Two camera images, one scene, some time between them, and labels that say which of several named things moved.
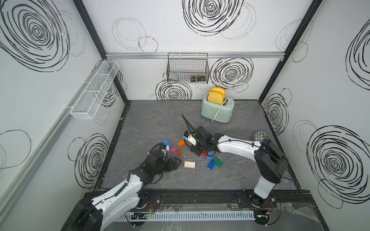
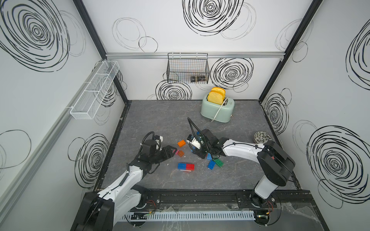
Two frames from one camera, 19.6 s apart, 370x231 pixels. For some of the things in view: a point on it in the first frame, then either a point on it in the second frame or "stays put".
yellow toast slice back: (219, 89) stays put
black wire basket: (188, 68) stays put
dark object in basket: (198, 78) stays put
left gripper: (174, 166) → (168, 154)
